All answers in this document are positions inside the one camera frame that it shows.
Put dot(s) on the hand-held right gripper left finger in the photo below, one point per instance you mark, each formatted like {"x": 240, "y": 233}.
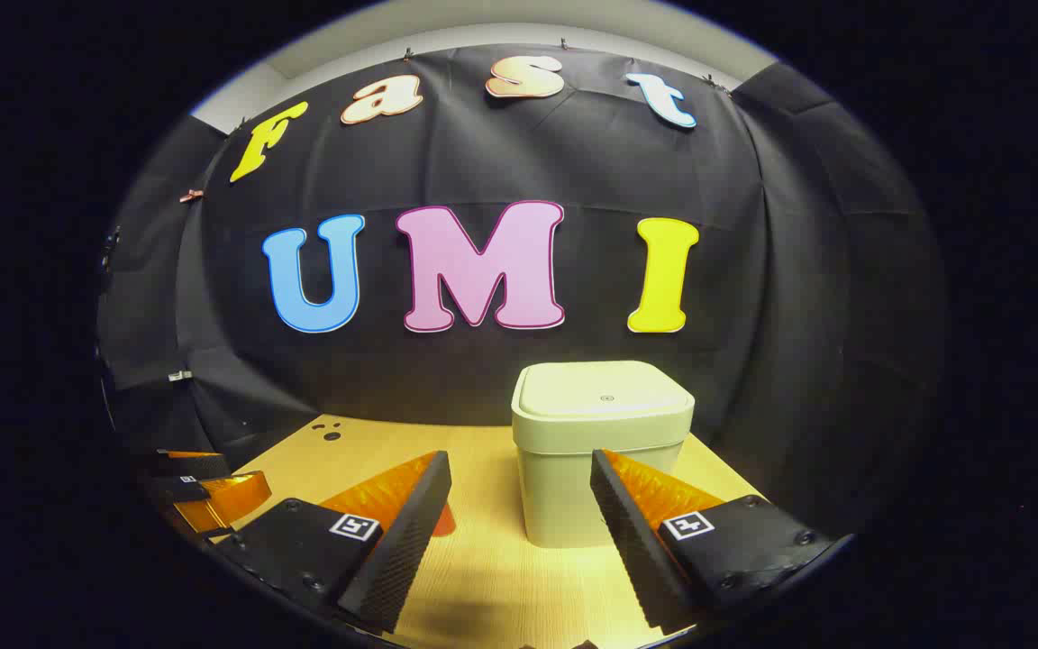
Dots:
{"x": 411, "y": 541}

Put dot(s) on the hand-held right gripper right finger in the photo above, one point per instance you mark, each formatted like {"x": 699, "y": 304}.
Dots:
{"x": 632, "y": 541}

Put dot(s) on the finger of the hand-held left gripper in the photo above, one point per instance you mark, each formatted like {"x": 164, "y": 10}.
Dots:
{"x": 195, "y": 465}
{"x": 231, "y": 496}

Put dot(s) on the red pop can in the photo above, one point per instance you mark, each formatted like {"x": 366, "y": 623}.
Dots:
{"x": 445, "y": 523}

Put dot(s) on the green desktop garbage bin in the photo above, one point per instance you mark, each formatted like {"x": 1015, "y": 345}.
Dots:
{"x": 573, "y": 469}

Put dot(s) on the wooden desktop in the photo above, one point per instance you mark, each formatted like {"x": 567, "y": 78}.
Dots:
{"x": 483, "y": 541}

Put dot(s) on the small copper clip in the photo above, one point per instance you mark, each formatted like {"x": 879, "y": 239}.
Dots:
{"x": 192, "y": 195}

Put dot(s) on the black backdrop cloth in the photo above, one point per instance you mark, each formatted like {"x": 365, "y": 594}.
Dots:
{"x": 483, "y": 162}

